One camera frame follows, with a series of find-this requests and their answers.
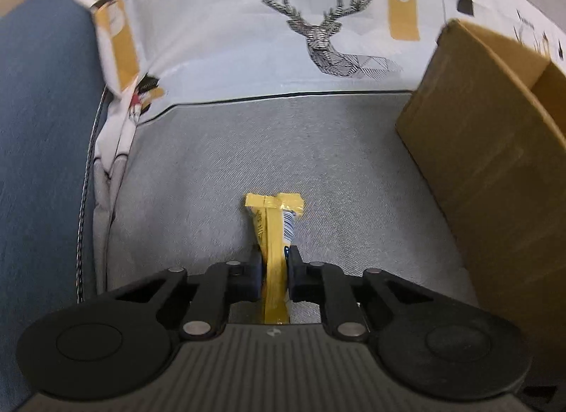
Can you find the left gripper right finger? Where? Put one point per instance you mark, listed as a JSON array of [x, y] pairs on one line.
[[327, 286]]

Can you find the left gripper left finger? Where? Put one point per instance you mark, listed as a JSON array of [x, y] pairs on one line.
[[214, 292]]

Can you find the yellow snack bar packet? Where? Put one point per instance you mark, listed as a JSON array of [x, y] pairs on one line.
[[273, 218]]

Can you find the deer print sofa cover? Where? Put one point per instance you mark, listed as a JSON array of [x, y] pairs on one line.
[[213, 99]]

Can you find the cardboard box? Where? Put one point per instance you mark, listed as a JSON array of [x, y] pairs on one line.
[[486, 127]]

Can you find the blue sofa cushion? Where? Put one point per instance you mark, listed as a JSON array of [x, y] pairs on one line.
[[51, 85]]

